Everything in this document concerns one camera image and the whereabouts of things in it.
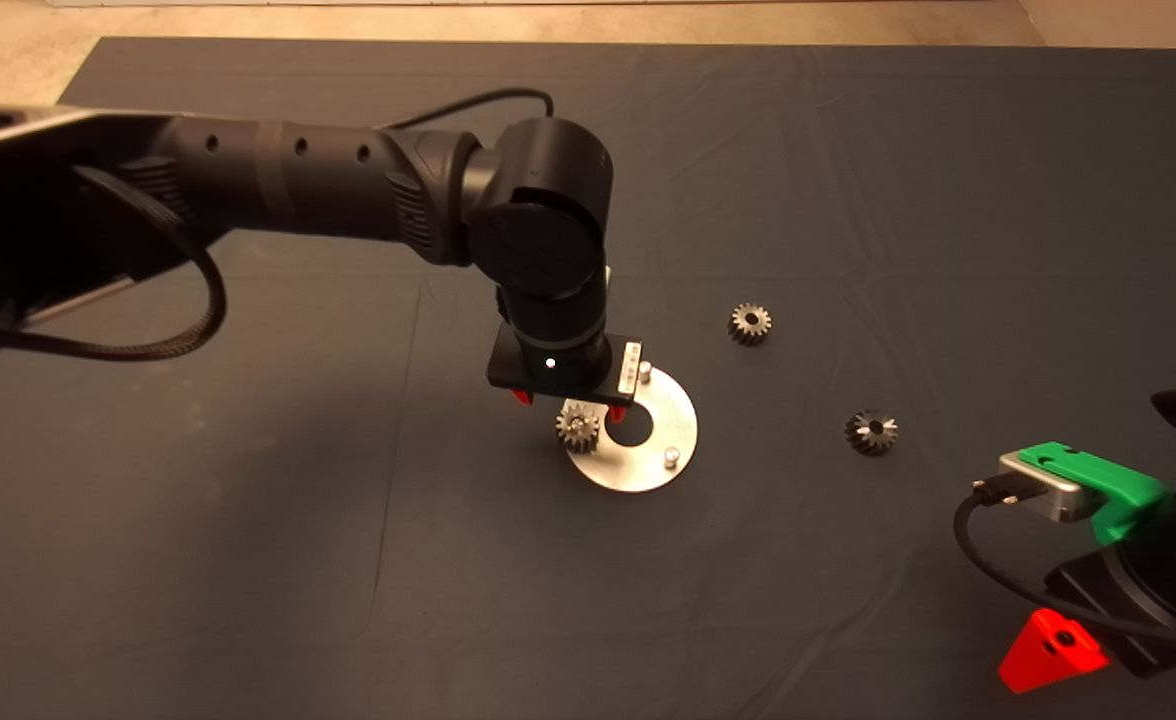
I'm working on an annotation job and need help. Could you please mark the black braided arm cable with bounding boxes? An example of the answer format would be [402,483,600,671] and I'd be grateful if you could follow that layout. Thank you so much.
[0,165,229,363]

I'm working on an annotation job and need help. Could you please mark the small steel planetary gear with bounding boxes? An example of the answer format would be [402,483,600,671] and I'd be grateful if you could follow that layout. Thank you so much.
[844,409,900,457]
[727,303,774,347]
[555,398,603,453]

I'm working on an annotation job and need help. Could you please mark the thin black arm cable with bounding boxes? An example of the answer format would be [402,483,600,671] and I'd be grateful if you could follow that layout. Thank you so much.
[383,88,556,131]

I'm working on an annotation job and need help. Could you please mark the dark grey table cloth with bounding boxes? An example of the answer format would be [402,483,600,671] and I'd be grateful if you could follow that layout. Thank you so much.
[0,35,1176,720]

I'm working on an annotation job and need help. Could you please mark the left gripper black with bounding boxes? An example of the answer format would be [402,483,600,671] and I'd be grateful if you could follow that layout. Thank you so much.
[486,320,645,425]

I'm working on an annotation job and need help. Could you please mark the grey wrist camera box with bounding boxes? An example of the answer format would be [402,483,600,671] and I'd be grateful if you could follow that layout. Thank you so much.
[996,450,1095,524]

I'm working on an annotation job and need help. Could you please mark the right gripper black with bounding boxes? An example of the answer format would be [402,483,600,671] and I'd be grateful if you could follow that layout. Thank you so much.
[997,465,1176,696]

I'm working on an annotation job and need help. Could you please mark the round metal carrier plate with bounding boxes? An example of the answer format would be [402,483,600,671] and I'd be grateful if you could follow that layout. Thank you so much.
[563,363,700,494]

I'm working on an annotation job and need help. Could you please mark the black camera cable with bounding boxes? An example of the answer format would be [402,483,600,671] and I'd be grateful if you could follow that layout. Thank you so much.
[952,476,1176,641]

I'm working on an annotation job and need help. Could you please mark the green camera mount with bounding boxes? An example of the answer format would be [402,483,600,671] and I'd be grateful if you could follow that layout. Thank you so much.
[1018,441,1175,546]

